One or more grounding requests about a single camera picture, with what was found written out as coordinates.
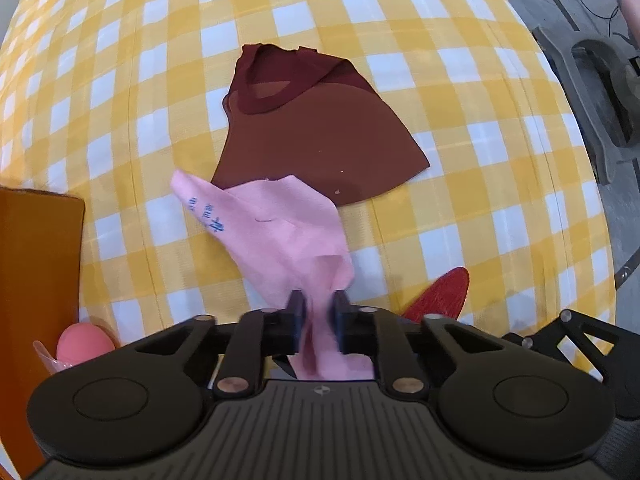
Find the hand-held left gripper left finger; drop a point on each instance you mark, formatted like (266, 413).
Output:
(299, 317)

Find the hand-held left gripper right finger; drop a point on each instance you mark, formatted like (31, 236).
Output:
(339, 317)

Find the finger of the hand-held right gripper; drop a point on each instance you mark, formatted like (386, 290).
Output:
(547, 332)

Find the pink cloth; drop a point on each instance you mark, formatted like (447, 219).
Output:
(280, 230)

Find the brown garment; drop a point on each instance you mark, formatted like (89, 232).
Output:
(320, 150)

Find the pink sponge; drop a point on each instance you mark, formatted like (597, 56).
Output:
(82, 345)

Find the orange cardboard box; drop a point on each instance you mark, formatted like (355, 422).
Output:
(35, 270)

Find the red textured cloth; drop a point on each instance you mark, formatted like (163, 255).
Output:
(440, 292)

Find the grey chair base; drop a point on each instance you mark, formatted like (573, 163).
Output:
(600, 125)

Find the yellow checkered tablecloth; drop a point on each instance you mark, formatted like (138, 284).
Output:
(150, 85)

